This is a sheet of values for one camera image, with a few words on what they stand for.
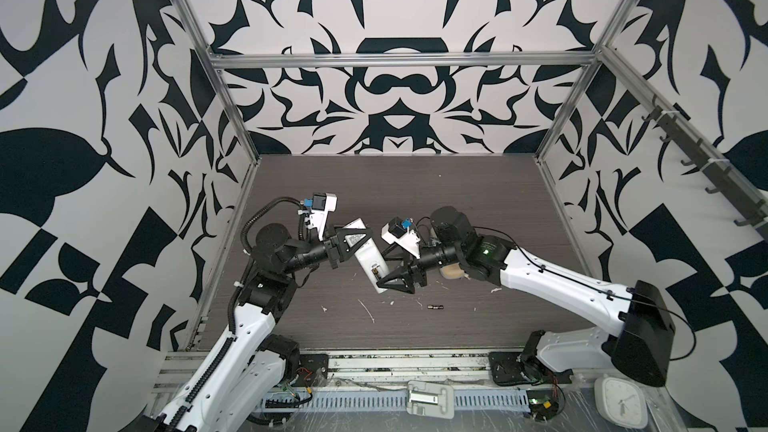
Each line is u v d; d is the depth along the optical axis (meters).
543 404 0.71
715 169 0.60
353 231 0.61
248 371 0.57
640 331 0.39
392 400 0.71
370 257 0.64
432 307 0.83
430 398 0.69
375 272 0.65
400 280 0.60
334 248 0.58
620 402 0.68
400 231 0.59
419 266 0.61
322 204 0.59
